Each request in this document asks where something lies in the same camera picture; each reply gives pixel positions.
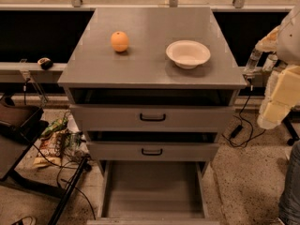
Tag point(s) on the green snack bag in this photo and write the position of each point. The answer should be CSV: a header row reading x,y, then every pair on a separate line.
x,y
57,125

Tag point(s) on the grey top drawer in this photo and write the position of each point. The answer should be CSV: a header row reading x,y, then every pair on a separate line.
x,y
151,118

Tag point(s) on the dark drink bottle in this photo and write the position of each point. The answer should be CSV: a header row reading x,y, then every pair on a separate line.
x,y
270,62

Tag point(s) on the grey bottom drawer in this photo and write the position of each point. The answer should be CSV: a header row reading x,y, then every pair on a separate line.
x,y
152,193

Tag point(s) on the clear water bottle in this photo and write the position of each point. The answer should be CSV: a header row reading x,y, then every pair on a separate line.
x,y
253,61

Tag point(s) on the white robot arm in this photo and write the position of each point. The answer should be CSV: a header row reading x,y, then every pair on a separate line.
x,y
288,49

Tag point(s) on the brown snack bag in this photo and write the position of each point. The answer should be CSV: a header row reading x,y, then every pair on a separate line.
x,y
50,150

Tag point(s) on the grey middle drawer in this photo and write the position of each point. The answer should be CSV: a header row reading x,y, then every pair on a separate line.
x,y
153,151

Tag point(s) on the orange fruit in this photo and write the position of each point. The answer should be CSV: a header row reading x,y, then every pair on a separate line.
x,y
119,41

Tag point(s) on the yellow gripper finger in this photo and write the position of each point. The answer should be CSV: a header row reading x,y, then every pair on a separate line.
x,y
268,43
281,94

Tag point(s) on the person leg in jeans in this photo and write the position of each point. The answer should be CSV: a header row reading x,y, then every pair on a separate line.
x,y
289,203

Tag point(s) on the shoe with white stripes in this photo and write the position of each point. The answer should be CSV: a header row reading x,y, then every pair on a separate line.
x,y
25,221

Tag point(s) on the small black yellow device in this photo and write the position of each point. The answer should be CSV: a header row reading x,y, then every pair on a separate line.
x,y
45,63

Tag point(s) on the black table leg with caster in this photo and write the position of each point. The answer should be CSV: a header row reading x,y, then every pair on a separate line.
x,y
293,134

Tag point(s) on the black cart frame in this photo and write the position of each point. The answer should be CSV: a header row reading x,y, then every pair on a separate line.
x,y
20,128

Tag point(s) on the grey drawer cabinet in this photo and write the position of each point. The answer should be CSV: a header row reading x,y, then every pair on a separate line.
x,y
144,75

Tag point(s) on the white bowl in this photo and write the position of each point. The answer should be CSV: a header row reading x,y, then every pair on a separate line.
x,y
188,54

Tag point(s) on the grey drawer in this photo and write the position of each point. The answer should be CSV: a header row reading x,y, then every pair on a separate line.
x,y
151,118
152,193
153,151

